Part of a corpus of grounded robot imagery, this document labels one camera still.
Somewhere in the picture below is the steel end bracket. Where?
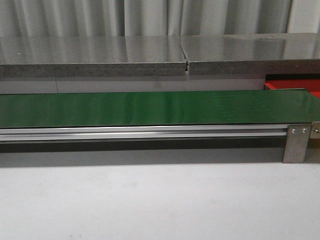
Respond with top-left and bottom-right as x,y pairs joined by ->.
309,121 -> 320,139

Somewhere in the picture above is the right steel table top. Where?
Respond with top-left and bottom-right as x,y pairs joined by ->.
179,33 -> 320,75

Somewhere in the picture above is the red plastic tray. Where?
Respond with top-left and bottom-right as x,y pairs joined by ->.
264,73 -> 320,98

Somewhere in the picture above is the steel conveyor support bracket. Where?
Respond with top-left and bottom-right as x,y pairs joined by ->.
282,124 -> 312,164

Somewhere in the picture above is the green conveyor belt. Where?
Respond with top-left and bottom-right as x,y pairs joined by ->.
0,89 -> 320,128

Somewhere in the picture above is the grey pleated curtain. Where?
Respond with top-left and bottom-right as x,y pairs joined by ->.
0,0 -> 320,37

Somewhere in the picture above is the aluminium conveyor side rail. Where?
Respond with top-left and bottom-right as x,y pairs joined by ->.
0,124 -> 289,143

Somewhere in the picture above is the left steel table top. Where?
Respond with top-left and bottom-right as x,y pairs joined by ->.
0,36 -> 187,78

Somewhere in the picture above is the steel table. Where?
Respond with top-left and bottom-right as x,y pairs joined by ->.
179,33 -> 320,75
0,36 -> 187,78

